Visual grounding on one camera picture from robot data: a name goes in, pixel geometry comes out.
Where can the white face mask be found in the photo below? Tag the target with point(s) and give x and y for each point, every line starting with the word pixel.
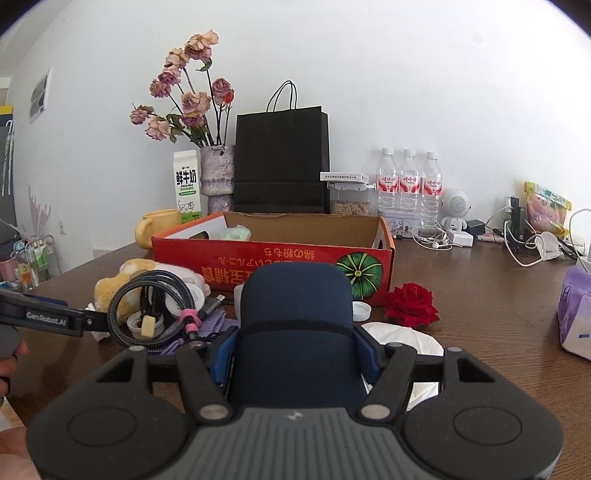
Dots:
pixel 549 244

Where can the navy blue case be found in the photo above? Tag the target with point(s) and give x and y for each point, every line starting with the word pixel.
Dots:
pixel 295 323

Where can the black upright charging device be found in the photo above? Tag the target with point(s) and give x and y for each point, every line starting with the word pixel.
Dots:
pixel 518 221

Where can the clear container of seeds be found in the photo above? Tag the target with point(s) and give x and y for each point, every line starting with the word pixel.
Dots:
pixel 350 205

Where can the white round lid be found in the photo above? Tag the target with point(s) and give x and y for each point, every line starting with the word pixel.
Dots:
pixel 361 311

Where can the white round robot toy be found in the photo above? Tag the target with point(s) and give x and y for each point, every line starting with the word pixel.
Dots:
pixel 456 203

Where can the person's left hand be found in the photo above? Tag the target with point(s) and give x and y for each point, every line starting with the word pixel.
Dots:
pixel 8 367

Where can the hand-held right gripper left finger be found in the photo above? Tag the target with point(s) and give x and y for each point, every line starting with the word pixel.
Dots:
pixel 222 357

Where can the red cardboard box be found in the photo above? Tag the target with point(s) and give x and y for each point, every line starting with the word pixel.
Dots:
pixel 295 258

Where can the white milk carton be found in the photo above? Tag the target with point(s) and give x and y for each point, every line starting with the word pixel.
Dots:
pixel 187 184

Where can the flat white box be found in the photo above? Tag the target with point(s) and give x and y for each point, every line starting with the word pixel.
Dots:
pixel 344 177

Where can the black power adapter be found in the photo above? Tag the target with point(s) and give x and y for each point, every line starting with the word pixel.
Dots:
pixel 475 227

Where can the small white plastic cup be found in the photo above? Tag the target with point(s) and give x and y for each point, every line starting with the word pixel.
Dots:
pixel 138 330
pixel 184 297

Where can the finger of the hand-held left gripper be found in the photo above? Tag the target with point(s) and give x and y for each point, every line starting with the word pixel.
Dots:
pixel 97 321

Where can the speckled purple vase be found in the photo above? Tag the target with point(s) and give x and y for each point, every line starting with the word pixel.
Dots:
pixel 217 175

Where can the pink plastic basket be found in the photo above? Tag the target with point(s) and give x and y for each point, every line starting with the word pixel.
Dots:
pixel 8 270

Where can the yellow and pink snack packet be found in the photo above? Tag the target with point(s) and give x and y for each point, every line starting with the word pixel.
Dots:
pixel 547 207

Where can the yellow mug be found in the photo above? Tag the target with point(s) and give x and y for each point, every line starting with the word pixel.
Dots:
pixel 159 224

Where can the red artificial rose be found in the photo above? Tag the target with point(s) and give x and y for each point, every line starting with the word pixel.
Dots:
pixel 411 304

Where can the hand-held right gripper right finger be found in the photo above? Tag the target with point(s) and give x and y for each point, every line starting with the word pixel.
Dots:
pixel 365 356

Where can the yellow and white plush toy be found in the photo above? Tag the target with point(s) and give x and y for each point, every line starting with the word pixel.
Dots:
pixel 108 286

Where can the pink flat card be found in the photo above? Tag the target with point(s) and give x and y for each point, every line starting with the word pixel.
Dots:
pixel 489 237

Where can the illustrated white tin box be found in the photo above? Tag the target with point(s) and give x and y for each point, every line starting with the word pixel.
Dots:
pixel 400 227

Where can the metal rack cart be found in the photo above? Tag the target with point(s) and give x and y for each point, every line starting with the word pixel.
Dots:
pixel 37 263

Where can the hanging white umbrella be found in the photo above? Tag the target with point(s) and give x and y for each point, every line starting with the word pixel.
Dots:
pixel 7 157

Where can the purple tissue pack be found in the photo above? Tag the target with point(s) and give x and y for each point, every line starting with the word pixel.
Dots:
pixel 575 314

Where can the yellow and black box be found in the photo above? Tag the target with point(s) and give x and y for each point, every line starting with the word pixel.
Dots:
pixel 5 110

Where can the black paper bag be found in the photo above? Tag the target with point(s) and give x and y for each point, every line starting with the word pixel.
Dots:
pixel 281 157

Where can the pink pampas grass decoration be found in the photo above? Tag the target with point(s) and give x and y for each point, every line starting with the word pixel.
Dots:
pixel 39 210

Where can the dried pink roses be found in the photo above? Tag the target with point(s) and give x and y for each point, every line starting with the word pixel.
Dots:
pixel 191 104

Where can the white wall panel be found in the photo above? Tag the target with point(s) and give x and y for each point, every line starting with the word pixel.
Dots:
pixel 39 96

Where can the white charger adapter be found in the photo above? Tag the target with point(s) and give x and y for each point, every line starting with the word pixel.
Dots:
pixel 461 238

